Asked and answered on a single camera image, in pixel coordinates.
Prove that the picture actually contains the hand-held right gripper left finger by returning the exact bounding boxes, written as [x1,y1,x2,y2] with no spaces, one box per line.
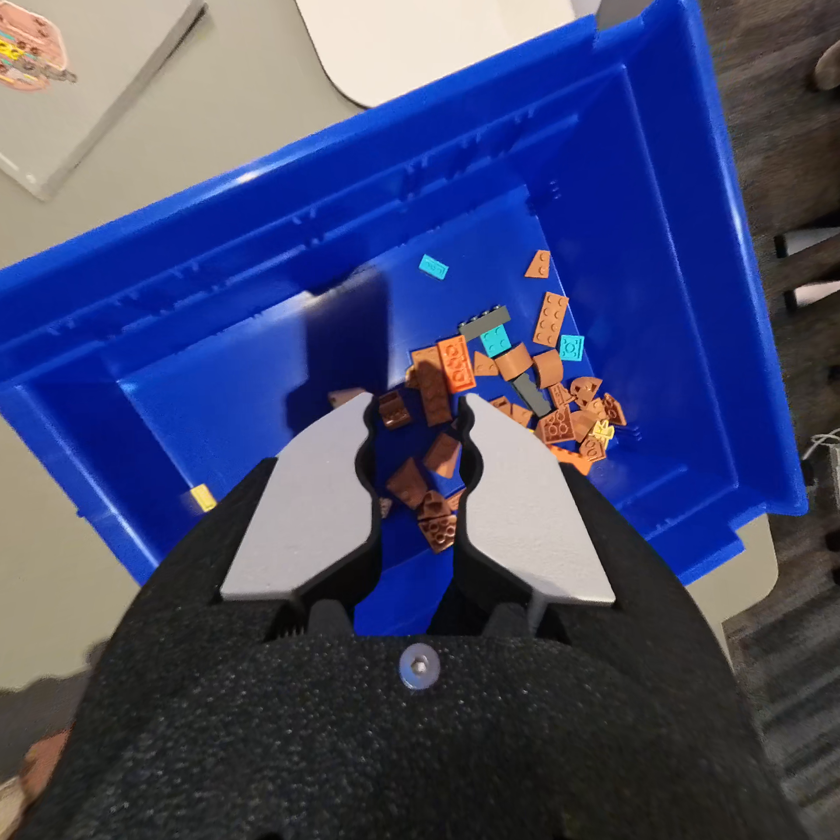
[221,394,383,598]

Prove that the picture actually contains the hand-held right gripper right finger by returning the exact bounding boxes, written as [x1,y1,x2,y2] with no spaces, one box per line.
[453,394,616,605]

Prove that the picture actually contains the pile of brown toy bricks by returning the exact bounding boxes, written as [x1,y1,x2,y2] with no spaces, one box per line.
[328,249,627,552]

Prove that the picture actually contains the blue plastic bin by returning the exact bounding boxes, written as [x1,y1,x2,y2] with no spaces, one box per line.
[0,14,809,588]

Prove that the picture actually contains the grey desk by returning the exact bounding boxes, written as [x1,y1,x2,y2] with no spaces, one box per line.
[0,0,782,697]

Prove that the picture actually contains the white desk stand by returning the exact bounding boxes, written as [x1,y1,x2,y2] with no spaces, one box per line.
[295,0,657,109]

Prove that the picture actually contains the grey instruction booklet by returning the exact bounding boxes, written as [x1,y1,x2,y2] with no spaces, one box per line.
[0,0,210,201]

